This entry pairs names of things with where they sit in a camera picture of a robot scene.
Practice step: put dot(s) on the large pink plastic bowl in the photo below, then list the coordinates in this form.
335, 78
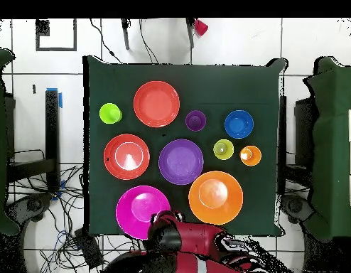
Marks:
133, 207

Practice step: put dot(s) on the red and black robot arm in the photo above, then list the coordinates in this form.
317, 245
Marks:
192, 236

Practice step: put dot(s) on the purple plastic bowl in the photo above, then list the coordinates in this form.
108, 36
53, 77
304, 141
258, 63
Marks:
181, 162

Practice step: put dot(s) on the purple plastic cup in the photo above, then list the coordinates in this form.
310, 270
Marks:
195, 121

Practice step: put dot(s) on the red plastic bowl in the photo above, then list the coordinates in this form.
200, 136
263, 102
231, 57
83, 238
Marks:
156, 103
126, 156

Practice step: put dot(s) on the yellow plastic cup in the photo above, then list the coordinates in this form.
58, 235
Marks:
228, 153

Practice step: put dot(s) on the small blue plastic bowl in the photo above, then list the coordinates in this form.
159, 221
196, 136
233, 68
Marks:
239, 124

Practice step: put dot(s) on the large orange plastic bowl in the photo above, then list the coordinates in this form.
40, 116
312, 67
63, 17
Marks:
229, 204

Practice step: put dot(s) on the lime green plastic cup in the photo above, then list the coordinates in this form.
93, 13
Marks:
108, 112

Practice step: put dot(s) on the orange plastic cup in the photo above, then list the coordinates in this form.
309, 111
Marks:
253, 159

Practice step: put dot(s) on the dark green table cloth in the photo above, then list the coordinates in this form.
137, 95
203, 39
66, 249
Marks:
235, 85

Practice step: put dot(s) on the black metal stand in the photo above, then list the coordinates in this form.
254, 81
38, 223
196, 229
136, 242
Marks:
282, 128
52, 128

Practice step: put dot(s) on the black tripod leg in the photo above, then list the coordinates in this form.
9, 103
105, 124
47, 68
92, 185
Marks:
190, 34
125, 34

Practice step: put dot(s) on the red plastic cup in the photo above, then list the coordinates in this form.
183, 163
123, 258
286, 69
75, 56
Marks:
201, 28

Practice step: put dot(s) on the blue tape strip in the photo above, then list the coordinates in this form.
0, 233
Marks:
60, 99

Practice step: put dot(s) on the black power strip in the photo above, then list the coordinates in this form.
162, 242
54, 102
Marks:
88, 250

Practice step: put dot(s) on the black square floor frame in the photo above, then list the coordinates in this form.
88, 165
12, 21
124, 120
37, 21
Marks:
56, 49

